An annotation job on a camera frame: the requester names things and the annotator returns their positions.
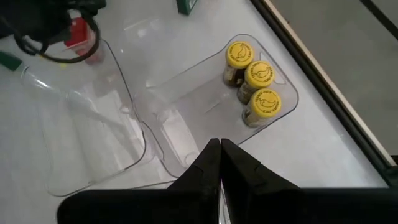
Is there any black lid spice tin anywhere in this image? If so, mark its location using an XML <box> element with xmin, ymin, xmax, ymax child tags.
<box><xmin>0</xmin><ymin>50</ymin><xmax>24</xmax><ymax>72</ymax></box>

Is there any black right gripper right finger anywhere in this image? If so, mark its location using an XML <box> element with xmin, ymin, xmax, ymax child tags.
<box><xmin>221</xmin><ymin>138</ymin><xmax>398</xmax><ymax>224</ymax></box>

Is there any wide clear plastic bin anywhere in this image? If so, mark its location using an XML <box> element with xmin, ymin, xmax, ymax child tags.
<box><xmin>21</xmin><ymin>39</ymin><xmax>147</xmax><ymax>197</ymax></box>

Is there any green box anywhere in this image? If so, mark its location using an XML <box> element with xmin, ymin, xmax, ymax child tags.
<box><xmin>176</xmin><ymin>0</ymin><xmax>200</xmax><ymax>16</ymax></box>

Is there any yellow lid spice jar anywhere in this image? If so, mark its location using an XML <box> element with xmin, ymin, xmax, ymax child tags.
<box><xmin>242</xmin><ymin>88</ymin><xmax>282</xmax><ymax>128</ymax></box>
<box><xmin>237</xmin><ymin>60</ymin><xmax>276</xmax><ymax>105</ymax></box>
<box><xmin>222</xmin><ymin>41</ymin><xmax>255</xmax><ymax>88</ymax></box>

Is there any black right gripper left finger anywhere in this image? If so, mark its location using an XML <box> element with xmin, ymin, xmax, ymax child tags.
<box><xmin>57</xmin><ymin>138</ymin><xmax>223</xmax><ymax>224</ymax></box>

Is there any red lid spice tin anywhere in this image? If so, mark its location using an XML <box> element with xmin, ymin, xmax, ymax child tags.
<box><xmin>63</xmin><ymin>17</ymin><xmax>105</xmax><ymax>66</ymax></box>

